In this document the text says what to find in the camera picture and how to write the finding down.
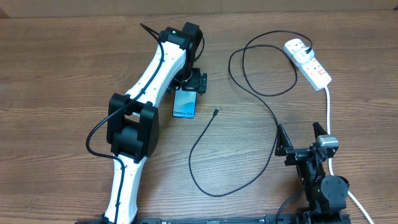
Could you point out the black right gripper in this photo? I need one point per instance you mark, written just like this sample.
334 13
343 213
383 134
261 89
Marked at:
296 154

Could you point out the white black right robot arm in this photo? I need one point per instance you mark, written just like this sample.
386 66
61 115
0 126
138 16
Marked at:
326 194

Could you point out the white power strip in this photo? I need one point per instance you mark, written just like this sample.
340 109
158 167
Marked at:
313 71

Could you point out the Galaxy S24 smartphone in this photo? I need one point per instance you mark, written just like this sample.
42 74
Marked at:
184 104

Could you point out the cardboard back panel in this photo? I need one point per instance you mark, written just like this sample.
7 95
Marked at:
78 8

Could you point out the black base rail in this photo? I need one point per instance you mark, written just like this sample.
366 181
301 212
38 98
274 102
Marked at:
267 219

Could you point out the white charger plug adapter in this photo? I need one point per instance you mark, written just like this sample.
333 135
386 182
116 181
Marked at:
303 55

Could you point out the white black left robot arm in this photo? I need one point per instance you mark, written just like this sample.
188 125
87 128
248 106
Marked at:
133 118

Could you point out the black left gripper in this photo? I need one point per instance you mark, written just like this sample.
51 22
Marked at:
197 81

